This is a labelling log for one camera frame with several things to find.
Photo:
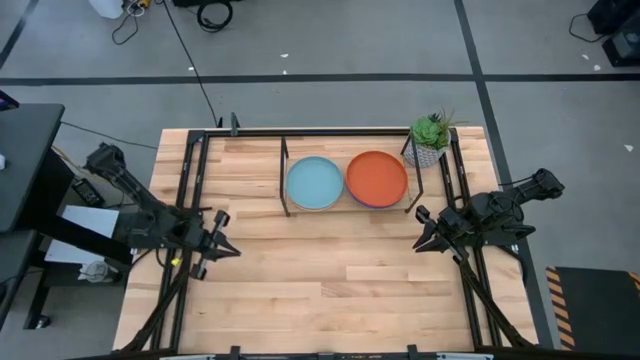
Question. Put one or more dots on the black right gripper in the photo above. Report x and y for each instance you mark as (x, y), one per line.
(455, 227)

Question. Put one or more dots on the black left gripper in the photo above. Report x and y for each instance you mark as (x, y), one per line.
(209, 240)

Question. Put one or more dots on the magenta plate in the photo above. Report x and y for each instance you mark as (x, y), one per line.
(362, 203)

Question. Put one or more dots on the dark orange plate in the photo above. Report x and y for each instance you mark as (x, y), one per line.
(376, 178)

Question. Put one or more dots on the light blue plate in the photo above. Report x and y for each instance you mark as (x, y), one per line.
(315, 182)

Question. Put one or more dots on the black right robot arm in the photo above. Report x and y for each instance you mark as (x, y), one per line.
(500, 210)

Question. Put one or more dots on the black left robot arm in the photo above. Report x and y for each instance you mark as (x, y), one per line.
(140, 200)

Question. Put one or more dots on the black metal wooden shelf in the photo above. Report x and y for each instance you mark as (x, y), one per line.
(344, 204)

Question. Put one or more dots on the potted succulent patterned pot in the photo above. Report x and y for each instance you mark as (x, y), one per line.
(429, 137)

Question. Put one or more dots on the white panel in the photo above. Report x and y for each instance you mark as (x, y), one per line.
(90, 220)

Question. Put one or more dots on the black power brick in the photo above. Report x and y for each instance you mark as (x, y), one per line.
(89, 192)

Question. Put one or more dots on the black hazard striped mat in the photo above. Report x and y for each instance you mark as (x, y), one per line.
(600, 310)

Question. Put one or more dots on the black desk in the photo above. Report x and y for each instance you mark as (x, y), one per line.
(25, 160)

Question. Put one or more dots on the dark device coloured screen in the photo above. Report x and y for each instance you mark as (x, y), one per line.
(6, 102)

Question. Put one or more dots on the black equipment case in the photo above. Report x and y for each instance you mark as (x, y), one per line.
(620, 45)

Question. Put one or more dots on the black metal rig frame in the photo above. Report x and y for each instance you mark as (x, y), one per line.
(300, 132)

